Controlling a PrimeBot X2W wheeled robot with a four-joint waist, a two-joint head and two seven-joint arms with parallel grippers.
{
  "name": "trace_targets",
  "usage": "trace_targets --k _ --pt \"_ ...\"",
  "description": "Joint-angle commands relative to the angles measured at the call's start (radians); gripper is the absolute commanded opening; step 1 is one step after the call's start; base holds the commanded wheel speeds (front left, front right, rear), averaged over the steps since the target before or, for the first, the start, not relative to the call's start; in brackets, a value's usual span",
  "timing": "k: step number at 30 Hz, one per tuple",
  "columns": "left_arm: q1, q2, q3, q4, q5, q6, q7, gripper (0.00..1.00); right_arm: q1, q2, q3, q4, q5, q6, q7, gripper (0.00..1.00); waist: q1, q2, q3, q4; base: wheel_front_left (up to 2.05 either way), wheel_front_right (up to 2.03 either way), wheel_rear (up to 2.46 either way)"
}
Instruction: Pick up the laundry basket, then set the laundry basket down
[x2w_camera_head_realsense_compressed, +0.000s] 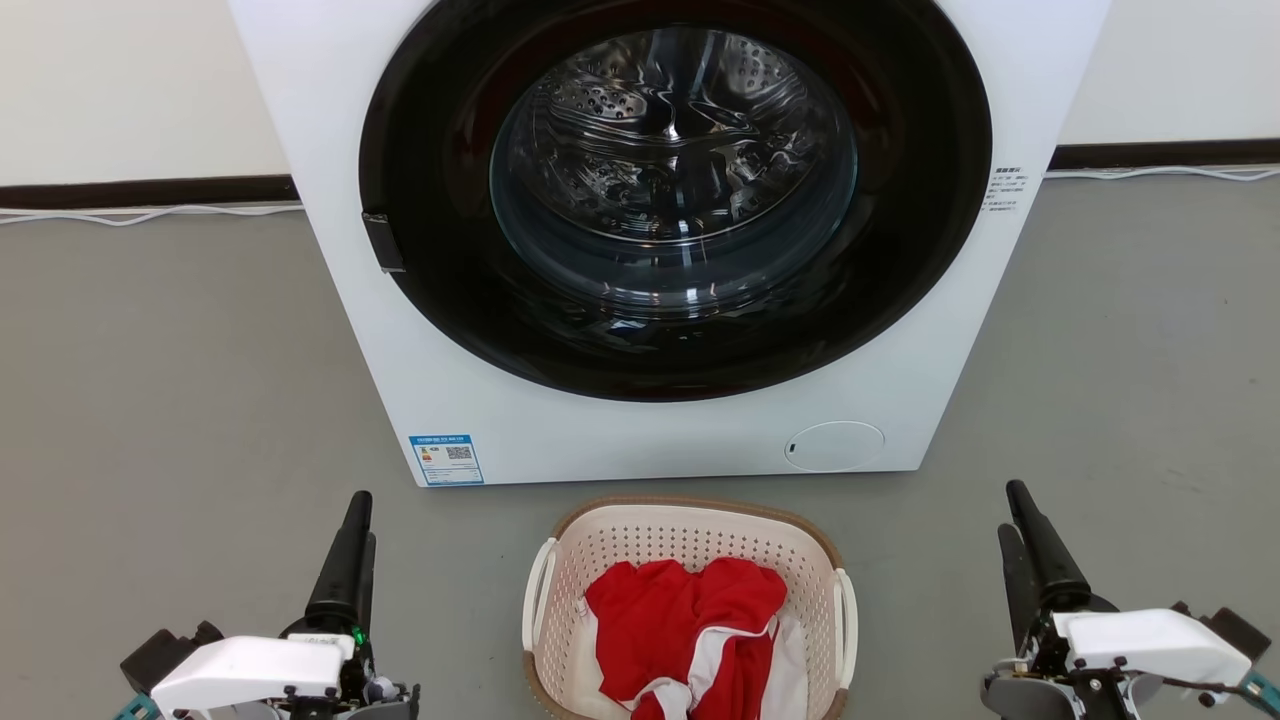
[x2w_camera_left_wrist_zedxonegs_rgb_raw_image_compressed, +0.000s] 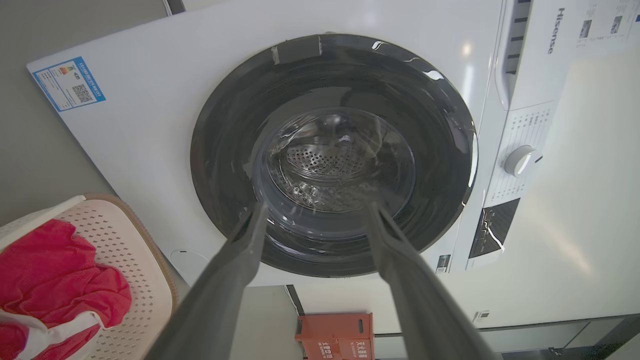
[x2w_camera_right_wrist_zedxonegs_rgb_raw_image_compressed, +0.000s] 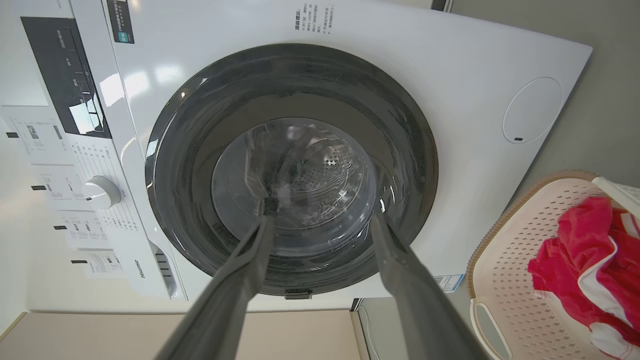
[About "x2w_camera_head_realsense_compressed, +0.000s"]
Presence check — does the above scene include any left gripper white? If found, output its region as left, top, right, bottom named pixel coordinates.
left=150, top=490, right=421, bottom=720

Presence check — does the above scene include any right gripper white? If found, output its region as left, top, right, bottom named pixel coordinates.
left=985, top=480, right=1253, bottom=720

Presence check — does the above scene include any cream perforated laundry basket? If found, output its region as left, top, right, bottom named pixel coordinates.
left=520, top=495, right=861, bottom=720

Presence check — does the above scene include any blue energy label sticker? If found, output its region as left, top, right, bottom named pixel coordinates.
left=408, top=433, right=486, bottom=487

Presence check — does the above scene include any round white filter cover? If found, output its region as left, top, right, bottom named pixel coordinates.
left=784, top=421, right=886, bottom=473

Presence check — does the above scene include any white garment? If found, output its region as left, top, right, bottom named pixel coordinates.
left=575, top=600, right=811, bottom=720

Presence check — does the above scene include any red garment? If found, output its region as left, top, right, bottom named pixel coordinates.
left=583, top=558, right=788, bottom=720

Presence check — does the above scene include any black round washer door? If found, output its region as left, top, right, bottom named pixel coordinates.
left=358, top=0, right=994, bottom=403

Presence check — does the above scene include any black text warning sticker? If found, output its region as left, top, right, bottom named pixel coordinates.
left=983, top=165, right=1023, bottom=214

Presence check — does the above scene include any white front-load washing machine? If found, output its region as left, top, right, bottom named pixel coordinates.
left=228, top=0, right=1113, bottom=488

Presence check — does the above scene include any black door latch handle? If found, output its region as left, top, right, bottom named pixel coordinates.
left=362, top=212, right=406, bottom=273

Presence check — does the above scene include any white floor cable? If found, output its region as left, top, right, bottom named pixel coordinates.
left=0, top=203, right=304, bottom=227
left=1043, top=164, right=1280, bottom=183

